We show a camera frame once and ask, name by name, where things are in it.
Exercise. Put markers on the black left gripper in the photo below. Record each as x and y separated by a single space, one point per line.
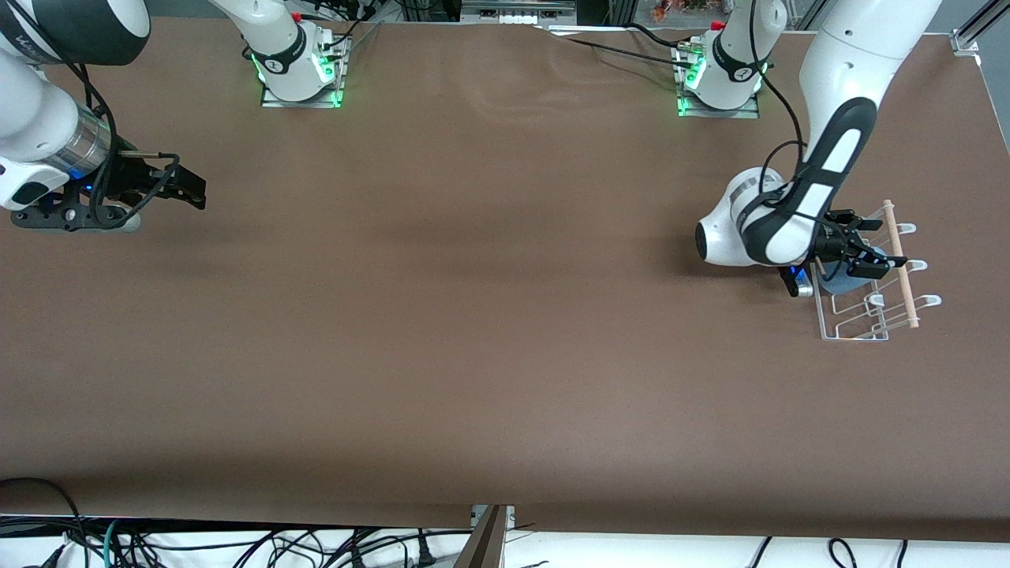
830 241

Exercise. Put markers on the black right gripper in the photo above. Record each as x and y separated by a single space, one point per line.
132 178

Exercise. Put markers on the blue plastic cup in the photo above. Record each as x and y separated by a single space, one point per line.
838 282

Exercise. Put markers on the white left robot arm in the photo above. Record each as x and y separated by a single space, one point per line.
844 71

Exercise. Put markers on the orange background object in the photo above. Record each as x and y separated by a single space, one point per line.
678 9

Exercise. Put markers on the white power strip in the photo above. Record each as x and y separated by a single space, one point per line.
517 17

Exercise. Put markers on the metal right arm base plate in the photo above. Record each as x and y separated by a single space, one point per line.
272 100

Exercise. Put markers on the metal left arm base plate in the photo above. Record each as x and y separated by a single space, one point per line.
750 110

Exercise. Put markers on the aluminium frame profile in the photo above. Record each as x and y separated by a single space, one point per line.
978 28

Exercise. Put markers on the metal table bracket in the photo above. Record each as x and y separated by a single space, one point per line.
510 517

